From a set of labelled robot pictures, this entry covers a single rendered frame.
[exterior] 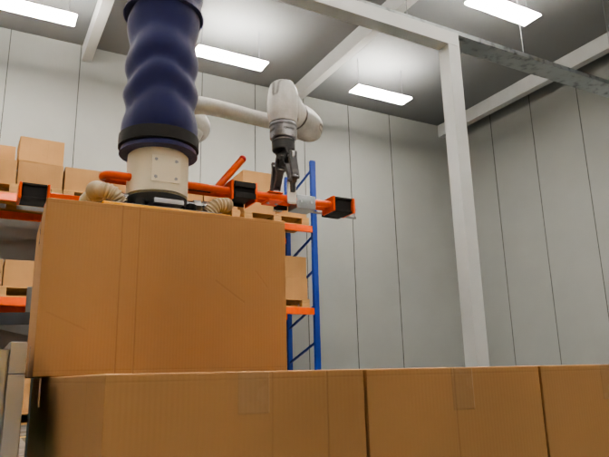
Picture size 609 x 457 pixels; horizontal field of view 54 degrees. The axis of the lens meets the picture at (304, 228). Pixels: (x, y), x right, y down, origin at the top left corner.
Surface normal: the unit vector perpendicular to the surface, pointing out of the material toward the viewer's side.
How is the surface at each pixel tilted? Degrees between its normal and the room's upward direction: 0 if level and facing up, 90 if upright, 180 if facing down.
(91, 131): 90
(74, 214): 90
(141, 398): 90
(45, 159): 90
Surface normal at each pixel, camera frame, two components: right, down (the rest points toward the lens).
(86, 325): 0.45, -0.22
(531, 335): -0.88, -0.09
